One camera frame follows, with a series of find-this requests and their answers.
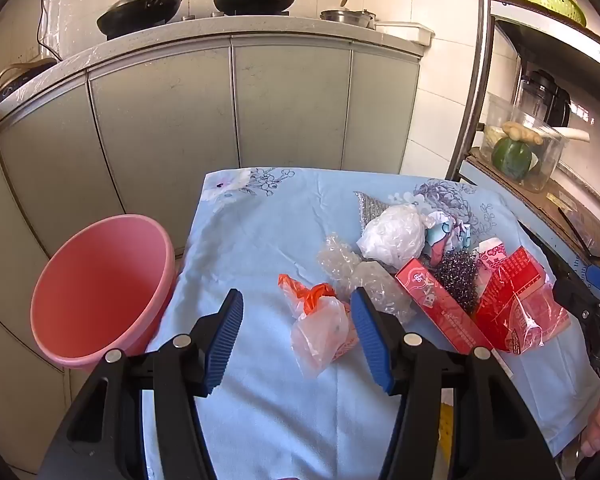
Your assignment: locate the black knife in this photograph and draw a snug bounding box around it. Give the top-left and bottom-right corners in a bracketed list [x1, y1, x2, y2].
[557, 206, 600, 263]

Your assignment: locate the red and white carton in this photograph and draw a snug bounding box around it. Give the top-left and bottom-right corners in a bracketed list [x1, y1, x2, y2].
[472, 239, 508, 281]

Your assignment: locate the colourful wrapper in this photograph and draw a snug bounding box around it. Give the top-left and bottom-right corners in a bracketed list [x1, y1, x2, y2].
[422, 210, 476, 266]

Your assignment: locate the black power cable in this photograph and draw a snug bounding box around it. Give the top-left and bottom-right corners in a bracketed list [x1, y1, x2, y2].
[36, 0, 49, 61]

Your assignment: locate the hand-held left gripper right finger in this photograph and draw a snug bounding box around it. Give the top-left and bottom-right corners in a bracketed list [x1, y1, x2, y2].
[350, 286, 561, 480]

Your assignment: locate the orange plastic bag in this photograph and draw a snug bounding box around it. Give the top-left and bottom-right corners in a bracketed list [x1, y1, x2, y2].
[278, 274, 361, 380]

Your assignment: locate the clear bubble wrap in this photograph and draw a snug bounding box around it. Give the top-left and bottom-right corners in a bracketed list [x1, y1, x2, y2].
[317, 232, 417, 326]

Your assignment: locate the steel basin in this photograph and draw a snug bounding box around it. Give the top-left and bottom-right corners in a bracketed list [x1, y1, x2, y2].
[320, 8, 367, 24]

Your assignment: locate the black wok with lid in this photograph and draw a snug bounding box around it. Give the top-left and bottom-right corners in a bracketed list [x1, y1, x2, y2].
[96, 0, 191, 41]

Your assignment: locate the pink plastic bucket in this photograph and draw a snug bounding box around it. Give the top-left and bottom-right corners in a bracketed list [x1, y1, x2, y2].
[30, 214, 177, 372]

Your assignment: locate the dark electric cooker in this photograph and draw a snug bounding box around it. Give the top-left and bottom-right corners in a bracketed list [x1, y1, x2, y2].
[0, 57, 58, 106]

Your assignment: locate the long red box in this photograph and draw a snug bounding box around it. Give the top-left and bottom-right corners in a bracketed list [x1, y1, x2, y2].
[395, 258, 495, 356]

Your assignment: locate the steel wool scourer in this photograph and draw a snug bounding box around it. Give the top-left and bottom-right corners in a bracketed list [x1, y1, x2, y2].
[432, 250, 481, 313]

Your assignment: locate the light blue floral cloth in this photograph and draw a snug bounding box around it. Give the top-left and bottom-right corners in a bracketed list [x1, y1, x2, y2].
[141, 166, 600, 480]

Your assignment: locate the gas stove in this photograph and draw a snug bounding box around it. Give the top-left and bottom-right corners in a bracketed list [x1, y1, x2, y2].
[180, 9, 293, 22]

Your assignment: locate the white plastic bag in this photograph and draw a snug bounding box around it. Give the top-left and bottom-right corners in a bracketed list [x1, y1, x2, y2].
[356, 204, 427, 267]

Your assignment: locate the metal shelf rack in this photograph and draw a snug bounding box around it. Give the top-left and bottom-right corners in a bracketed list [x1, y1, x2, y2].
[445, 0, 600, 271]

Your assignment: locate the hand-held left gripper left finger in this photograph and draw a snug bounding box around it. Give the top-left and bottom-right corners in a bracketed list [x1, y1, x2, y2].
[66, 288, 245, 480]

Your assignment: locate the ginger root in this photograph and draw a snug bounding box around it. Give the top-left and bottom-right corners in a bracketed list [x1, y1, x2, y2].
[502, 121, 543, 147]

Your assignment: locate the grey kitchen cabinet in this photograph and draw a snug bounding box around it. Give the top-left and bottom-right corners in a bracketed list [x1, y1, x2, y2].
[0, 15, 428, 476]

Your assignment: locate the white plastic tray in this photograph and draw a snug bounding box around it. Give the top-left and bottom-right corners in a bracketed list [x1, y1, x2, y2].
[377, 21, 436, 46]

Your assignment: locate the clear plastic container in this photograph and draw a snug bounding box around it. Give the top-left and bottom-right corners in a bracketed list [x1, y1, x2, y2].
[482, 91, 566, 193]

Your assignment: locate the red packet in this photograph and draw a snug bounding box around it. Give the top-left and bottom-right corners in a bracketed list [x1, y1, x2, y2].
[475, 245, 572, 356]

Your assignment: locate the green squash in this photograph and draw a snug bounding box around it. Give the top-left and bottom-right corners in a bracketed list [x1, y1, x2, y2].
[492, 136, 533, 181]

